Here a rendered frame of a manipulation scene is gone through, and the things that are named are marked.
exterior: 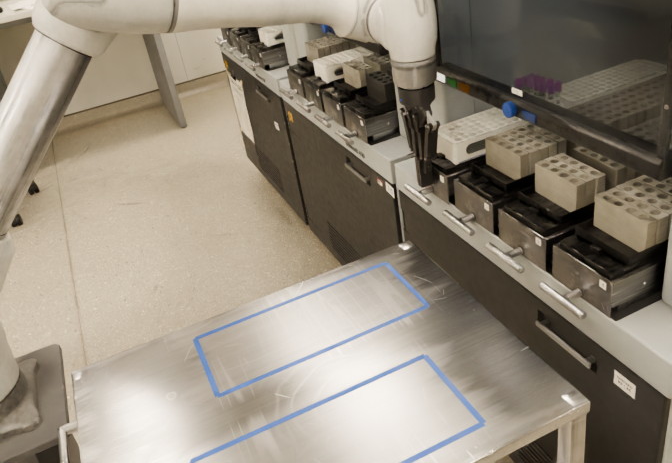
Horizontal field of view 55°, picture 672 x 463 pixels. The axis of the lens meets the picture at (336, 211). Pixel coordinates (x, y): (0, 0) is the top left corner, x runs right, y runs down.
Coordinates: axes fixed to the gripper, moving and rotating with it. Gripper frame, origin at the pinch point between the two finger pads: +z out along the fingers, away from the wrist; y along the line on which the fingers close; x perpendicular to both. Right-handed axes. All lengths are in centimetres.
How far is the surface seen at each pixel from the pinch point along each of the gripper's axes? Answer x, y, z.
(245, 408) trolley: 56, -46, -2
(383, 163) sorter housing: -2.0, 25.4, 8.8
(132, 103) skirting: 36, 350, 74
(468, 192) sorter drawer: -2.1, -13.7, 0.2
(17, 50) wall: 93, 350, 21
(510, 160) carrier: -9.7, -17.6, -5.9
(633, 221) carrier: -9.7, -48.4, -7.0
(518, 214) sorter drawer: -2.8, -28.9, -1.6
